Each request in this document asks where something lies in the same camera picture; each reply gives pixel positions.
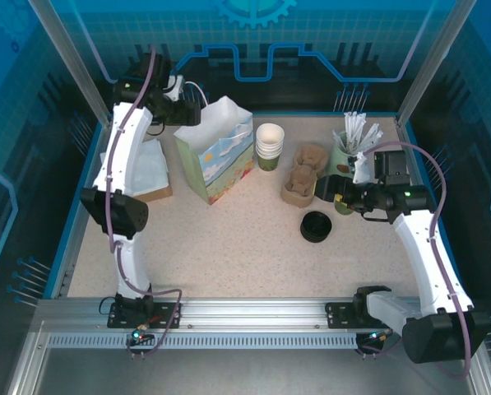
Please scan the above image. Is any printed paper gift bag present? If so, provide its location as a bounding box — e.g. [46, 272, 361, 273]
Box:
[174, 81, 254, 206]

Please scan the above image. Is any brown pulp cup carrier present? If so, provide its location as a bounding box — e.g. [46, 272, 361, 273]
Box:
[284, 142, 331, 198]

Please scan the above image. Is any stack of white napkins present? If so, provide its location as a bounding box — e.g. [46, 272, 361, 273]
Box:
[100, 138, 170, 197]

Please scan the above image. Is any green jar straw holder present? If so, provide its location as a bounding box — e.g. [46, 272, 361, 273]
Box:
[329, 130, 372, 179]

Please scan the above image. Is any stack of black cup lids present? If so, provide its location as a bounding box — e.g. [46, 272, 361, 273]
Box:
[300, 211, 335, 244]

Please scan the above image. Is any stack of green paper cups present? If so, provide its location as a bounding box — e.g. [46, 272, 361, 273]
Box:
[255, 123, 285, 172]

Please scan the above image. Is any small circuit board with LED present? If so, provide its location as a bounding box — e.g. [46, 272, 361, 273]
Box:
[129, 327, 155, 345]
[362, 328, 394, 345]

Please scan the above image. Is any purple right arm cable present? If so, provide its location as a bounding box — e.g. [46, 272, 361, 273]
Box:
[362, 141, 475, 379]

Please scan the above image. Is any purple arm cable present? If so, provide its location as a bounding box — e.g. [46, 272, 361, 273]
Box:
[362, 141, 475, 379]
[103, 44, 184, 359]

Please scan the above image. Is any aluminium frame post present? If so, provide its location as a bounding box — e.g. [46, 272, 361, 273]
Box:
[26, 0, 117, 128]
[395, 0, 479, 128]

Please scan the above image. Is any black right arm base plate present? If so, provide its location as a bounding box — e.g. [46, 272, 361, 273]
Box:
[326, 302, 406, 329]

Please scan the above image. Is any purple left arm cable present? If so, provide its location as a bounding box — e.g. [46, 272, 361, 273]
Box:
[103, 44, 184, 359]

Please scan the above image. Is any aluminium mounting rail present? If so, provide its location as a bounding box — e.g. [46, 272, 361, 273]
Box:
[35, 298, 472, 330]

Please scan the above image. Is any slotted grey cable duct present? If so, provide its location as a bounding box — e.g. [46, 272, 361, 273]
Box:
[47, 332, 359, 351]

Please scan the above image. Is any aluminium base frame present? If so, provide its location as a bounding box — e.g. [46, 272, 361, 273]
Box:
[6, 320, 491, 395]

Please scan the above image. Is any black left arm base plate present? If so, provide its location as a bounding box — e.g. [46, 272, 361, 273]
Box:
[107, 302, 183, 329]

